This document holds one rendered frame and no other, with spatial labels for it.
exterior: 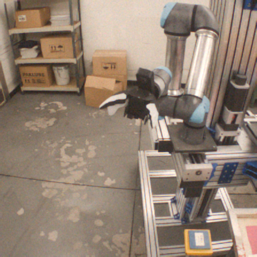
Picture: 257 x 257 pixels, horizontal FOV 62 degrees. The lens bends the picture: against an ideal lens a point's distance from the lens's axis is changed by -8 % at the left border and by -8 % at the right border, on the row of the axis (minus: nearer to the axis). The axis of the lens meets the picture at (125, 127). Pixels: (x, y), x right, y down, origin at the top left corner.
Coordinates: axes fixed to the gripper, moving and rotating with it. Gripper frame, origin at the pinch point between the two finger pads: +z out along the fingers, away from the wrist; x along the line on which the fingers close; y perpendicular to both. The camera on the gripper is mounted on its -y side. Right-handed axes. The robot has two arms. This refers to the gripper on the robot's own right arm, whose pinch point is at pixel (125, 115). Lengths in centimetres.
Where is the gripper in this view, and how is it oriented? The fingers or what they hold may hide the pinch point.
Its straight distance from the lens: 58.4
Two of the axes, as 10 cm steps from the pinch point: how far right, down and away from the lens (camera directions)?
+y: -1.2, 7.7, 6.2
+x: -9.0, -3.5, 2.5
